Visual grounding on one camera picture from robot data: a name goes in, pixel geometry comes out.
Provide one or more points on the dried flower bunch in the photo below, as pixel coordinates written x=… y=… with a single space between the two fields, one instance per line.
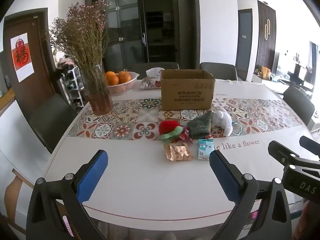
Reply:
x=82 y=37

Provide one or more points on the brown wooden door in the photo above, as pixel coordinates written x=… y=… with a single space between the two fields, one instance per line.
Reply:
x=37 y=80

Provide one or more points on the red and white wall poster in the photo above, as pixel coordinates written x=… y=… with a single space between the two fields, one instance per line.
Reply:
x=22 y=57

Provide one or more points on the glass vase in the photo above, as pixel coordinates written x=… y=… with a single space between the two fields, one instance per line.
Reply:
x=100 y=97

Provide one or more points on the dark slatted wall panel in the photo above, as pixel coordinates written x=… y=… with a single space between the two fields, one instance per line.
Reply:
x=260 y=42

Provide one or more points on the brown cardboard box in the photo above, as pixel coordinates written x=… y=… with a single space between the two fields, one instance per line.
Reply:
x=186 y=95

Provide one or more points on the red snack packet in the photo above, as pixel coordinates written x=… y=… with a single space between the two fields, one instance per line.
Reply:
x=185 y=137

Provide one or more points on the red and green knit toy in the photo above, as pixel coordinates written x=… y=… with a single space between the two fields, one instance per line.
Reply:
x=167 y=127

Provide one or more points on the floral fabric tissue box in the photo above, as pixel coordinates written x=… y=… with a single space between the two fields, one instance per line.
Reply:
x=150 y=83

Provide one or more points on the white tissue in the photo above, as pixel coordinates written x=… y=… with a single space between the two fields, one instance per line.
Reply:
x=154 y=72

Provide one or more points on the yellow box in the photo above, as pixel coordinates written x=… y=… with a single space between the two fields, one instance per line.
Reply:
x=266 y=72

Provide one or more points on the white teal tissue pack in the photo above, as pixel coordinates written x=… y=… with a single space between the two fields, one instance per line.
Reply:
x=205 y=150

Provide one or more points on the dark grey door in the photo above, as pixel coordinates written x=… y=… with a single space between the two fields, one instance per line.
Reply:
x=245 y=45

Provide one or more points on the white shoe rack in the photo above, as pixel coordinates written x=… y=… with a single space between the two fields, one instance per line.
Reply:
x=72 y=87

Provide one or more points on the white low cabinet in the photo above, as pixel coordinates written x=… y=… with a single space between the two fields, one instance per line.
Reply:
x=271 y=85

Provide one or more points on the white slatted fruit basket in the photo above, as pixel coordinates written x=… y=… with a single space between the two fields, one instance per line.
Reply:
x=122 y=88

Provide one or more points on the white plush toy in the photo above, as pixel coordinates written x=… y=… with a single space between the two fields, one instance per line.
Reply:
x=223 y=121

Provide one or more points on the gold foil snack packet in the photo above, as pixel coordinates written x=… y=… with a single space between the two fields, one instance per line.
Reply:
x=178 y=152

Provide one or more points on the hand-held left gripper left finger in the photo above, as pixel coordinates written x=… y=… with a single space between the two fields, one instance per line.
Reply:
x=92 y=177

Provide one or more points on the orange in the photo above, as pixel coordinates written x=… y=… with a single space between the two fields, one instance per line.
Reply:
x=113 y=80
x=110 y=74
x=125 y=79
x=122 y=73

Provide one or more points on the dark green knit hat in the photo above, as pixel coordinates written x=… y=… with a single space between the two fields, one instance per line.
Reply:
x=200 y=126

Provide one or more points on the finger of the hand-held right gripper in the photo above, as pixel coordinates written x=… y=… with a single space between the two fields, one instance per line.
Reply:
x=311 y=143
x=281 y=152

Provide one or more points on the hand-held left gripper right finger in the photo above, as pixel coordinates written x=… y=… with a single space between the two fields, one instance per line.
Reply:
x=225 y=177

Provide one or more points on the gold wall ornament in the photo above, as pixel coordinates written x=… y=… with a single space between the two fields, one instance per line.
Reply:
x=267 y=30

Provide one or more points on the dark grey dining chair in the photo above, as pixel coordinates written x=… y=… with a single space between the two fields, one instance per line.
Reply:
x=52 y=120
x=220 y=71
x=298 y=102
x=140 y=68

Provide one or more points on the dark glass sliding door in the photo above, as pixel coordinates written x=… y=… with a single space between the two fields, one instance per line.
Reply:
x=150 y=30

